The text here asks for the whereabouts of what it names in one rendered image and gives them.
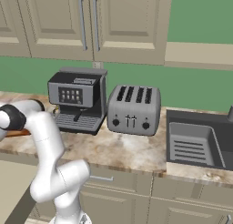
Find grey drawer handle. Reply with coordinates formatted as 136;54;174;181
89;175;115;183

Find dark grey sink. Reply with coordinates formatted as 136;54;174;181
165;108;233;172

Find grey cupboard door handle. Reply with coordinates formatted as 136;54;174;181
78;0;89;52
92;0;101;53

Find beige wall cupboard door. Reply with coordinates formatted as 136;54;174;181
15;0;95;63
0;0;32;58
88;0;174;66

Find beige wall ledge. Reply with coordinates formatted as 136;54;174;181
164;41;233;72

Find beige drawer front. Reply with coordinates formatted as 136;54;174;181
150;176;233;209
81;165;154;198

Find grey wall socket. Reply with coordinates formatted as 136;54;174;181
92;61;105;70

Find brown wooden cutting board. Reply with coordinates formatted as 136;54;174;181
4;127;32;138

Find grey four-slot toaster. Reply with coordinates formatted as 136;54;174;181
106;84;162;137

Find beige base cupboard door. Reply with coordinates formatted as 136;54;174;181
77;187;150;224
147;199;233;224

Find grey tap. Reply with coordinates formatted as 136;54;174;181
227;105;233;123

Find grey black coffee machine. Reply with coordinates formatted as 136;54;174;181
47;66;109;137

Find grey base cupboard handle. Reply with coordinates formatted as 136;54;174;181
222;214;233;224

